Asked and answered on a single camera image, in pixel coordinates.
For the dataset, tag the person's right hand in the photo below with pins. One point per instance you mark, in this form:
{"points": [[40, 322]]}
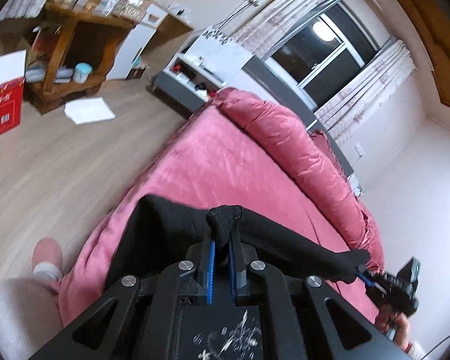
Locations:
{"points": [[395, 326]]}

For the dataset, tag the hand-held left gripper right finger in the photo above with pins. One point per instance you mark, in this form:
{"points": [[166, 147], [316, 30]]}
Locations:
{"points": [[232, 270]]}

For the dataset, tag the dark window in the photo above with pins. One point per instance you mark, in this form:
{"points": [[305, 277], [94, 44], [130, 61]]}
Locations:
{"points": [[322, 52]]}

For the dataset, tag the patterned white curtain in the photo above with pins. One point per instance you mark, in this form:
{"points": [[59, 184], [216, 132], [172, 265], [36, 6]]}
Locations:
{"points": [[277, 15], [367, 93]]}

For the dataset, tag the person's right forearm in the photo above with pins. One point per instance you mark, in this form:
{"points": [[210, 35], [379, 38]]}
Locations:
{"points": [[416, 349]]}

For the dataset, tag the pink rolled duvet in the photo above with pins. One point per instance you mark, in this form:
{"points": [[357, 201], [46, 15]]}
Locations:
{"points": [[300, 138]]}

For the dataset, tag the white bedside shelf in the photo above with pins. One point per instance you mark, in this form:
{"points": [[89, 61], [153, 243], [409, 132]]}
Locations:
{"points": [[217, 48]]}

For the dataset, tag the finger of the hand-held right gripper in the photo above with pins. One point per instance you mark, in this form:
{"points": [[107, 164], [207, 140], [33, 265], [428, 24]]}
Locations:
{"points": [[365, 278]]}

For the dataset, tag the grey headboard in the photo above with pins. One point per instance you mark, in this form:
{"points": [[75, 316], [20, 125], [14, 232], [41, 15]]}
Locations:
{"points": [[262, 75]]}

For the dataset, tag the red cardboard box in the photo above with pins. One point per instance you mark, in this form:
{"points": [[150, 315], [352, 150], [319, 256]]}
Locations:
{"points": [[0, 108]]}

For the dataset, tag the white paper sheet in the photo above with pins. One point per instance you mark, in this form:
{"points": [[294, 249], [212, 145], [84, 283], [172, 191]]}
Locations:
{"points": [[88, 110]]}

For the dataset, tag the person's pink slipper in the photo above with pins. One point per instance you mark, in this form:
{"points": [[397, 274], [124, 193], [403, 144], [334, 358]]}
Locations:
{"points": [[47, 255]]}

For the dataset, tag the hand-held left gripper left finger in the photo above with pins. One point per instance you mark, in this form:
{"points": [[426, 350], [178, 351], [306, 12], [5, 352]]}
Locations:
{"points": [[210, 270]]}

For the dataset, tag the person's leg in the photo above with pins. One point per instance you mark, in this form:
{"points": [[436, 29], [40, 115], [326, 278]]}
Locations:
{"points": [[22, 315]]}

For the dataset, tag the light blue jar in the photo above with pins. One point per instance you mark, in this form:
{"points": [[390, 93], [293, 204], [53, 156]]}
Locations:
{"points": [[82, 73]]}

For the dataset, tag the white wall socket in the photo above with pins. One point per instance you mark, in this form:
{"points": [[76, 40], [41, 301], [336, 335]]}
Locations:
{"points": [[359, 149]]}

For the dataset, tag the wooden cupboard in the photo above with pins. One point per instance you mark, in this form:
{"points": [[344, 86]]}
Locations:
{"points": [[172, 26]]}

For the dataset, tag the black pants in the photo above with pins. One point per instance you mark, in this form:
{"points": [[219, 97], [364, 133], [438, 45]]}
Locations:
{"points": [[165, 232]]}

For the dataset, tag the wooden shelf table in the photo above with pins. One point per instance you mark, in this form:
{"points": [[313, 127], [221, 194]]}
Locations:
{"points": [[60, 41]]}

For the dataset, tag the wooden wardrobe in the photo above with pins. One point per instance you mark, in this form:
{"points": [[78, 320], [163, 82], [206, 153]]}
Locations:
{"points": [[446, 63]]}

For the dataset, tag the white cabinet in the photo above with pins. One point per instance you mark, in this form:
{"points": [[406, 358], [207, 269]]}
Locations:
{"points": [[131, 48]]}

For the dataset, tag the pink bed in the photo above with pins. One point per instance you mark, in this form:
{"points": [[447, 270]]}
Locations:
{"points": [[228, 168]]}

